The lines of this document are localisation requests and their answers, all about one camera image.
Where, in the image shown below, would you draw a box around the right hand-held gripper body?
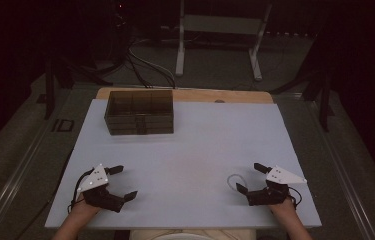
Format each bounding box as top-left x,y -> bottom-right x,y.
246,165 -> 308,207

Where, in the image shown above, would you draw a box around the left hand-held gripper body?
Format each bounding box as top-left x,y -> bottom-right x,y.
76,163 -> 125,213

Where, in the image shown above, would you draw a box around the clear plastic ring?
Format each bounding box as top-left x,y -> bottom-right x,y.
226,173 -> 248,193

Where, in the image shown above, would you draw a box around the smoked transparent drawer box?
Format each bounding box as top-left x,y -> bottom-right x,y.
104,89 -> 175,136

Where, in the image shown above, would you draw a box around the person's right hand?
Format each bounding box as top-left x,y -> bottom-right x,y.
269,198 -> 297,218

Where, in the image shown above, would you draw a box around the person's left hand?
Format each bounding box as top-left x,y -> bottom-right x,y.
74,194 -> 103,216

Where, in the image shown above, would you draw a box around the person's beige clothing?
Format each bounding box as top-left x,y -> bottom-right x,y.
129,228 -> 259,240

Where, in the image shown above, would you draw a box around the white table board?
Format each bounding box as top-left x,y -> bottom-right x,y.
44,98 -> 323,230

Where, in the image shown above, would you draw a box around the black metal stand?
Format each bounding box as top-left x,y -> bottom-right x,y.
43,56 -> 113,121
269,63 -> 335,133

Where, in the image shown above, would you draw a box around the white metal stand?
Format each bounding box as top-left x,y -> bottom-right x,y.
175,0 -> 273,82

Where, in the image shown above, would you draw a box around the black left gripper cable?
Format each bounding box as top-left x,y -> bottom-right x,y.
67,168 -> 95,214

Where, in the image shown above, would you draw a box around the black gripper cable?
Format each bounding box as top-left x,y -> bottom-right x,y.
288,186 -> 304,210
67,168 -> 95,214

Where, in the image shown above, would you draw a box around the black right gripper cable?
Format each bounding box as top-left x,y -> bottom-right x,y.
288,186 -> 304,210

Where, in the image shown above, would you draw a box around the grey metal rail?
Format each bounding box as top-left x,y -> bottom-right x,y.
303,96 -> 375,240
0,96 -> 74,240

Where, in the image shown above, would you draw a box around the black floor cables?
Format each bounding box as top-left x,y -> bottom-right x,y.
125,53 -> 153,89

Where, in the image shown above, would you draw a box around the white floor cable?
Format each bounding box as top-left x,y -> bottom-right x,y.
128,38 -> 177,89

